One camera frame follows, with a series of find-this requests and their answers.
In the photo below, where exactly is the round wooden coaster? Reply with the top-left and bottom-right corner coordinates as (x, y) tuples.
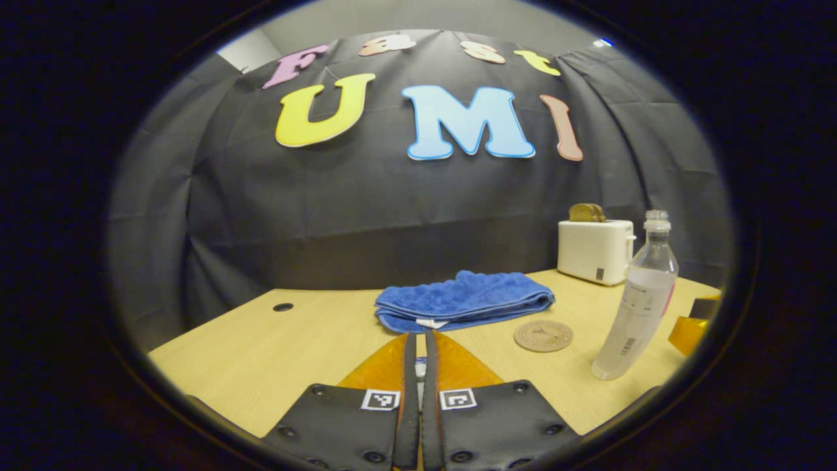
(513, 320), (574, 353)

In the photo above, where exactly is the clear plastic water bottle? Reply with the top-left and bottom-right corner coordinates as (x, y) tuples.
(591, 210), (679, 381)

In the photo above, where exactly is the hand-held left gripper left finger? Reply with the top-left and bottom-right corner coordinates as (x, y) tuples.
(262, 332), (420, 471)

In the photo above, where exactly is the black backdrop cloth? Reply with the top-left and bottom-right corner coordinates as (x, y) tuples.
(108, 29), (733, 351)

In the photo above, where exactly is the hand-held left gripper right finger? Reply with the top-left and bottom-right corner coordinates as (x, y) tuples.
(422, 330), (581, 471)

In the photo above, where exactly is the blue folded towel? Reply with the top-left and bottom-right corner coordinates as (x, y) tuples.
(375, 270), (556, 334)

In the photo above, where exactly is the white toaster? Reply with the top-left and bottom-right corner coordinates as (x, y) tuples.
(557, 219), (636, 287)

